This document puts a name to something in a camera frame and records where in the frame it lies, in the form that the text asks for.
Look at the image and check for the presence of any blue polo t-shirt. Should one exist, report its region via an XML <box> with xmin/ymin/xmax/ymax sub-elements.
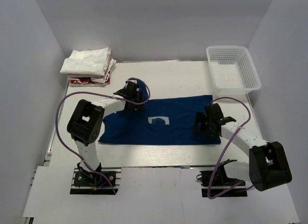
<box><xmin>98</xmin><ymin>95</ymin><xmax>221</xmax><ymax>145</ymax></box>

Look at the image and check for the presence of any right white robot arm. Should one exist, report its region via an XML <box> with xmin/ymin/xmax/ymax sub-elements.
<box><xmin>193</xmin><ymin>104</ymin><xmax>292</xmax><ymax>191</ymax></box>

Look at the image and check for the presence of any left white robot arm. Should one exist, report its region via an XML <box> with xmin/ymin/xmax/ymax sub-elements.
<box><xmin>67</xmin><ymin>78</ymin><xmax>150</xmax><ymax>185</ymax></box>

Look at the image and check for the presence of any red white folded t-shirt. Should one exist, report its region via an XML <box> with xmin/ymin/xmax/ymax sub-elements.
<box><xmin>67</xmin><ymin>57</ymin><xmax>116</xmax><ymax>86</ymax></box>

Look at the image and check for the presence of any white plastic mesh basket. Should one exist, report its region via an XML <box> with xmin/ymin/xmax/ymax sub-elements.
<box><xmin>206</xmin><ymin>46</ymin><xmax>261</xmax><ymax>96</ymax></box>

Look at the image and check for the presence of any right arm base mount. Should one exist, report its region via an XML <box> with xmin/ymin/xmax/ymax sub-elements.
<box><xmin>196</xmin><ymin>159</ymin><xmax>247</xmax><ymax>198</ymax></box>

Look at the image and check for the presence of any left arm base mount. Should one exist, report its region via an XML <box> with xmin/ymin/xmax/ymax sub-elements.
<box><xmin>70</xmin><ymin>163</ymin><xmax>121</xmax><ymax>195</ymax></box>

